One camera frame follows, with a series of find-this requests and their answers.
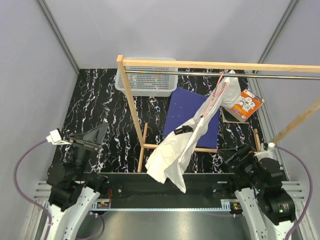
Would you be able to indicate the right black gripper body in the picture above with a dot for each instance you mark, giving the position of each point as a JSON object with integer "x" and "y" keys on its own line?
{"x": 247, "y": 165}

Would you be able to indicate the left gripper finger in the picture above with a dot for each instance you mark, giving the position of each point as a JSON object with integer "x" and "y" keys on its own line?
{"x": 88, "y": 135}
{"x": 101, "y": 136}

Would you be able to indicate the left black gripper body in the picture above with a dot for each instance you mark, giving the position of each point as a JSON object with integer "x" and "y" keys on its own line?
{"x": 81, "y": 152}

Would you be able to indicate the white t shirt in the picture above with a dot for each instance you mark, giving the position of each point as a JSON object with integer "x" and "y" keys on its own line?
{"x": 172, "y": 157}

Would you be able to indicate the pink wire hanger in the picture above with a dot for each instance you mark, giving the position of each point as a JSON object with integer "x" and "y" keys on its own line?
{"x": 215, "y": 93}

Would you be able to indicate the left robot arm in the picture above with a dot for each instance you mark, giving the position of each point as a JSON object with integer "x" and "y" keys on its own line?
{"x": 73, "y": 191}

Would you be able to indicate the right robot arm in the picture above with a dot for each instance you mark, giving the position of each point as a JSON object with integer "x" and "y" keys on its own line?
{"x": 256, "y": 182}

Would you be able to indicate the black book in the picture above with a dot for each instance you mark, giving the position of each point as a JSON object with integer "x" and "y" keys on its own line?
{"x": 229, "y": 118}

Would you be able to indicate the orange book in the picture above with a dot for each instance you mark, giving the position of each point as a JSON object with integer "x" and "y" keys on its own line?
{"x": 248, "y": 103}

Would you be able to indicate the white plastic basket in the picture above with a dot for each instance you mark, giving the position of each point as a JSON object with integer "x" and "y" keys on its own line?
{"x": 149, "y": 85}

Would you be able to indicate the metal rack rod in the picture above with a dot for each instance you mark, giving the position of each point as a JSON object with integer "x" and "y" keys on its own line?
{"x": 225, "y": 74}

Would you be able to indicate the blue binder folder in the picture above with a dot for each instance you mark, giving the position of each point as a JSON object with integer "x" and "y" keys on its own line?
{"x": 182, "y": 107}

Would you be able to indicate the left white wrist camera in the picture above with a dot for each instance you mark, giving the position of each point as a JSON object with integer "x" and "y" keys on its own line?
{"x": 55, "y": 137}

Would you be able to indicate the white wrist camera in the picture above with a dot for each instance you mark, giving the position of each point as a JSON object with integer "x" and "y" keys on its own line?
{"x": 267, "y": 150}
{"x": 55, "y": 137}

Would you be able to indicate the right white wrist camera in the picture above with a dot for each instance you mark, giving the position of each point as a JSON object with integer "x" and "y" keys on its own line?
{"x": 267, "y": 150}

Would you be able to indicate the grey slotted cable duct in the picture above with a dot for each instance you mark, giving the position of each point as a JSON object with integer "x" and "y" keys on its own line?
{"x": 159, "y": 205}

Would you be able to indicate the wooden clothes rack frame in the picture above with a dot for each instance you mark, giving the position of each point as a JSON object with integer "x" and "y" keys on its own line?
{"x": 122, "y": 63}

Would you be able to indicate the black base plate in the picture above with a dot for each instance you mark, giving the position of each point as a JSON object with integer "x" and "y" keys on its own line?
{"x": 141, "y": 186}

